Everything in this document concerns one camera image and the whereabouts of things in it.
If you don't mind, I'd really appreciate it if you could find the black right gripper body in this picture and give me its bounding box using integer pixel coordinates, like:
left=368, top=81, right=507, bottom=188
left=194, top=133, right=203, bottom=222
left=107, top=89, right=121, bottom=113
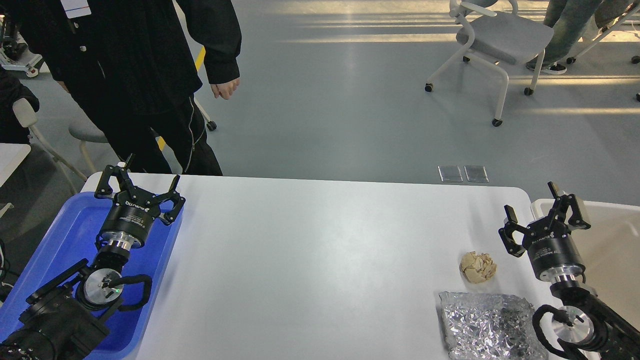
left=522, top=219, right=586, bottom=281

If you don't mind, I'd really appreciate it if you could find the white side table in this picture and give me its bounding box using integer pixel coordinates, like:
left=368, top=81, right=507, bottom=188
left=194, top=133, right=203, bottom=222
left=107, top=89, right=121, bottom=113
left=0, top=143, right=32, bottom=187

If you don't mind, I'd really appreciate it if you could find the blue plastic tray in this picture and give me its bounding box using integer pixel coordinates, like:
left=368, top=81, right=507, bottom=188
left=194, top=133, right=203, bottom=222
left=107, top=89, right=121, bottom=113
left=0, top=192, right=183, bottom=360

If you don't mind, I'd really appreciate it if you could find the silver foil bag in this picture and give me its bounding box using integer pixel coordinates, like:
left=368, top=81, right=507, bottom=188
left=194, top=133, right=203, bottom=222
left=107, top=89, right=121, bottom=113
left=438, top=291, right=549, bottom=360

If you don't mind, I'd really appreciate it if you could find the crumpled beige paper ball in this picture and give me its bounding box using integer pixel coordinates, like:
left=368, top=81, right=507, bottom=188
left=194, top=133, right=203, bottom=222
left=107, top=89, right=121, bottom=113
left=459, top=251, right=498, bottom=284

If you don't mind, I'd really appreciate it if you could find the left metal floor plate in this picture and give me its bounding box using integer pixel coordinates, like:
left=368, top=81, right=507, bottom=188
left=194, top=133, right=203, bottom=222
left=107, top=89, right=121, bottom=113
left=438, top=165, right=464, bottom=183

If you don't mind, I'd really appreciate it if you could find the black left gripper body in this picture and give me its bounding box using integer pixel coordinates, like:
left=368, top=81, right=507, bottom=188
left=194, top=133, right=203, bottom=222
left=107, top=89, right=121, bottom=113
left=97, top=188, right=172, bottom=249

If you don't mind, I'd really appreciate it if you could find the grey stool behind person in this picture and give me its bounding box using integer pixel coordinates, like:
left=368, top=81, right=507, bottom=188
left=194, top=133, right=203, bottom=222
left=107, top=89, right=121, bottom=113
left=68, top=118, right=108, bottom=173

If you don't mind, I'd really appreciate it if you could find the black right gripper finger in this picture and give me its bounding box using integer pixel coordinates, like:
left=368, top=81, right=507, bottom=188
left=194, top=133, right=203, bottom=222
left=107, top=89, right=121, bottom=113
left=498, top=204, right=529, bottom=258
left=547, top=181, right=592, bottom=231

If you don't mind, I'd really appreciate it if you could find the white chair at left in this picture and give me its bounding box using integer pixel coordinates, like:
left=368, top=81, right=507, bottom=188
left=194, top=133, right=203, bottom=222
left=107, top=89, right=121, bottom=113
left=12, top=97, right=88, bottom=195

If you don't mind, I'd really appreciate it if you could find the standing person's left hand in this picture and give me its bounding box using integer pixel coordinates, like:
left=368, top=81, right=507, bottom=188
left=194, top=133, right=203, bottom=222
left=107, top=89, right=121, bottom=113
left=210, top=77, right=241, bottom=100

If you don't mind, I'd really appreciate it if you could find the white chair top right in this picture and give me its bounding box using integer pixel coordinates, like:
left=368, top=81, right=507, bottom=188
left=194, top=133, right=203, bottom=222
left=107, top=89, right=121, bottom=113
left=566, top=0, right=639, bottom=65

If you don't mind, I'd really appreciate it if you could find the person in black clothes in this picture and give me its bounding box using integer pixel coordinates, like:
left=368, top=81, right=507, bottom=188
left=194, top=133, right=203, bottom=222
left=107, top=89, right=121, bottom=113
left=1, top=0, right=242, bottom=176

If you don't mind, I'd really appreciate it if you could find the grey white wheeled chair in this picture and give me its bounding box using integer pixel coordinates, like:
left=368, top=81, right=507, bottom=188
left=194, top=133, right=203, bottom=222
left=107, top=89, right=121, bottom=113
left=424, top=0, right=554, bottom=127

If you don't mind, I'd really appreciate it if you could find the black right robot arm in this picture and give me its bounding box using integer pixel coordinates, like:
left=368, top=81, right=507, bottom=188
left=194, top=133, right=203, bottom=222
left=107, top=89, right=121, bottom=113
left=498, top=181, right=640, bottom=360

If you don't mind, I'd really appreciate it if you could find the person in grey jeans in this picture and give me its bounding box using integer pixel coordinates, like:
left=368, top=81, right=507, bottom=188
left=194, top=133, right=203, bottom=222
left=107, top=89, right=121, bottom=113
left=541, top=0, right=634, bottom=75

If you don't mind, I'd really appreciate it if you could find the beige plastic bin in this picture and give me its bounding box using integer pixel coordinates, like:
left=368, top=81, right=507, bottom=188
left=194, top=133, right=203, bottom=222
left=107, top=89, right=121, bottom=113
left=530, top=198, right=640, bottom=331

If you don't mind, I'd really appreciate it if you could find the right metal floor plate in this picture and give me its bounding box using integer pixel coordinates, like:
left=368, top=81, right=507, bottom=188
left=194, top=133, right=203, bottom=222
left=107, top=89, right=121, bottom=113
left=464, top=165, right=490, bottom=183

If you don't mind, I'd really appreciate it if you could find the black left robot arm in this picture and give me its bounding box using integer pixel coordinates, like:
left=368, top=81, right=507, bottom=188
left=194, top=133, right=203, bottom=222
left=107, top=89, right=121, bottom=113
left=1, top=162, right=186, bottom=360

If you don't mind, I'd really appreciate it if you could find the metal floor plate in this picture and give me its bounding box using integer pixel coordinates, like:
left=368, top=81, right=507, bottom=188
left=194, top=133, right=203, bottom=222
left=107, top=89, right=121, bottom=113
left=438, top=165, right=464, bottom=183
left=464, top=165, right=490, bottom=183

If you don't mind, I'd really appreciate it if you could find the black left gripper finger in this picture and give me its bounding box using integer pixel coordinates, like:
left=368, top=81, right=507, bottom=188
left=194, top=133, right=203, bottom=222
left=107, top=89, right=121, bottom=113
left=150, top=175, right=186, bottom=226
left=94, top=153, right=137, bottom=199

